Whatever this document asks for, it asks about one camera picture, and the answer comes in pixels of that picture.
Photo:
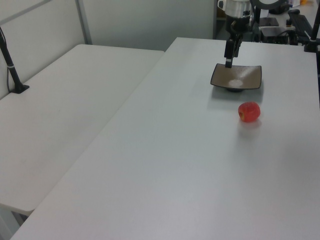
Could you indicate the grey metal partition post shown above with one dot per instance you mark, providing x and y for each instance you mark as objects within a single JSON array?
[{"x": 83, "y": 22}]

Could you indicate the flat black device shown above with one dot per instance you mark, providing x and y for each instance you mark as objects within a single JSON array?
[{"x": 269, "y": 21}]

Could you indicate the red apple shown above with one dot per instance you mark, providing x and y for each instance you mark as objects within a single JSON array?
[{"x": 249, "y": 111}]

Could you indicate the black keyboard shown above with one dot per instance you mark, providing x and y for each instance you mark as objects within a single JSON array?
[{"x": 300, "y": 21}]

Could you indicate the black camera stand with base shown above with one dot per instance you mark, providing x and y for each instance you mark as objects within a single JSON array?
[{"x": 11, "y": 67}]

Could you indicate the black electronics box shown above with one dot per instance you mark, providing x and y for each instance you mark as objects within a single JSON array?
[{"x": 277, "y": 33}]

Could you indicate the square brown ceramic plate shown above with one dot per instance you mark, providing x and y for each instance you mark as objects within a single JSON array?
[{"x": 246, "y": 75}]

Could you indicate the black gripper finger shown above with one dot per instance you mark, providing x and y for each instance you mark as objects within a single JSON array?
[
  {"x": 237, "y": 48},
  {"x": 228, "y": 53}
]

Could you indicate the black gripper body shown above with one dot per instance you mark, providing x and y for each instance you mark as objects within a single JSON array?
[{"x": 240, "y": 24}]

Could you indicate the black clamped camera pole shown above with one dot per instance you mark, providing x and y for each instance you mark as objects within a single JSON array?
[{"x": 313, "y": 37}]

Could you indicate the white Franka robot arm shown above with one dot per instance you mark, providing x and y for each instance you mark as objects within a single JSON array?
[{"x": 235, "y": 7}]

